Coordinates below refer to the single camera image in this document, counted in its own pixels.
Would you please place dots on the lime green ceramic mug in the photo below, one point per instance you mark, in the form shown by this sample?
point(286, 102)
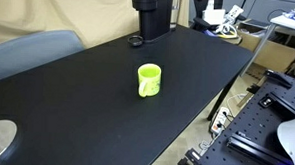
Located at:
point(150, 82)

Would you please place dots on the black table leg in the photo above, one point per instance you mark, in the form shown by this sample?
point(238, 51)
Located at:
point(222, 97)

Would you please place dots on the white power strip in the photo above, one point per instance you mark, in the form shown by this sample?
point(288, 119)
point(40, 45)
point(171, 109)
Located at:
point(219, 119)

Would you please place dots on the white rectangular box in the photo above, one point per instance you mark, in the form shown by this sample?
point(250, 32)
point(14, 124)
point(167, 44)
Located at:
point(213, 16)

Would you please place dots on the white plastic bottle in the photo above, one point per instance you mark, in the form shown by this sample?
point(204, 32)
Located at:
point(210, 4)

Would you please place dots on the beige fabric backdrop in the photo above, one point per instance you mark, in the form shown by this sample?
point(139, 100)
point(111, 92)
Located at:
point(73, 12)

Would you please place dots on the black perforated breadboard plate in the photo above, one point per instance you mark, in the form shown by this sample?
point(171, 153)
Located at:
point(252, 130)

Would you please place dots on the small black labelled block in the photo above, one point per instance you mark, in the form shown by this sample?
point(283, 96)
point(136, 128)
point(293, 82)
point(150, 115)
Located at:
point(266, 101)

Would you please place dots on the grey chair backrest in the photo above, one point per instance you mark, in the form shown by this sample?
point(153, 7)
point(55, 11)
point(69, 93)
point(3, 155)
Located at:
point(28, 55)

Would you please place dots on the brown cardboard box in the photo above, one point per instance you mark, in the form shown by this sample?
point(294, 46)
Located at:
point(275, 53)

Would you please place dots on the white side table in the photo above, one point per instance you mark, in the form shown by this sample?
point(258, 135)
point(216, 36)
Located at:
point(290, 23)

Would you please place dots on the black corner mounting bracket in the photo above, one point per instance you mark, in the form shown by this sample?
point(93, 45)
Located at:
point(192, 161)

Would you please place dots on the black clamp bracket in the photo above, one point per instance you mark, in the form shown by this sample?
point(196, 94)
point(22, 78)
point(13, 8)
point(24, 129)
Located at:
point(278, 78)

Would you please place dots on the black aluminium rail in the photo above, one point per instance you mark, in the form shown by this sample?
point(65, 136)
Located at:
point(261, 152)

